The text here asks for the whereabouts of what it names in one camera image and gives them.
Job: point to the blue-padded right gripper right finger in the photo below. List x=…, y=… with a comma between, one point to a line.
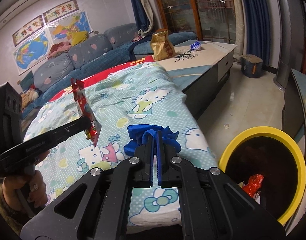
x=161, y=166

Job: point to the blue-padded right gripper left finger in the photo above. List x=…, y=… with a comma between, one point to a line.
x=148, y=160

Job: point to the blue plastic bag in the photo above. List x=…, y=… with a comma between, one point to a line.
x=139, y=136

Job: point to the red candy wrapper bag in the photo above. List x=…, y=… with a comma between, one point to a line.
x=84, y=109

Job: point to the red plastic bag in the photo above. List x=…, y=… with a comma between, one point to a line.
x=253, y=185

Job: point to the yellow-rimmed black trash bin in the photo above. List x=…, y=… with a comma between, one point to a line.
x=272, y=153

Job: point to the person's left hand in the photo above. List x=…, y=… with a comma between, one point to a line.
x=20, y=191

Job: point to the Hello Kitty patterned blanket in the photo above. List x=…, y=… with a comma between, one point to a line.
x=140, y=94

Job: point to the pile of clothes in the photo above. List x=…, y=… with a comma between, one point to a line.
x=30, y=95

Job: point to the grey coffee table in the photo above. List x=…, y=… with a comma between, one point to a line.
x=200, y=74

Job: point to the brown paper bag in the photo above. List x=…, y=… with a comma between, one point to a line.
x=161, y=45

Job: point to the blue-grey sofa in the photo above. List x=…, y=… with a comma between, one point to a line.
x=100, y=52

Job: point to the blue white wrapper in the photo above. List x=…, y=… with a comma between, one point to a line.
x=195, y=46

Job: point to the world map poster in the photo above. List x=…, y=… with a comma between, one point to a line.
x=32, y=51

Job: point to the dark blue storage stool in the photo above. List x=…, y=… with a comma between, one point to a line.
x=251, y=65

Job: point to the blue curtain left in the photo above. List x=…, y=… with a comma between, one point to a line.
x=144, y=16

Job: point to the blue curtain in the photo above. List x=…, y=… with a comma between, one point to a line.
x=144, y=16
x=258, y=29

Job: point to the long TV cabinet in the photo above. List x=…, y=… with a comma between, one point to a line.
x=294, y=124

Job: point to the wooden framed glass door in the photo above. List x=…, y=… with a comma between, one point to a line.
x=210, y=20

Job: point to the blue curtain right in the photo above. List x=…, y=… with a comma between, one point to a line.
x=258, y=29

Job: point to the grey tower fan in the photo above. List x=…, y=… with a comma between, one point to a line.
x=283, y=70

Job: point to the cross-stitch wall banner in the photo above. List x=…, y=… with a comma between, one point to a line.
x=42, y=20

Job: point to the colourful wall map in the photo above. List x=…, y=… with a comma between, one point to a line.
x=62, y=30

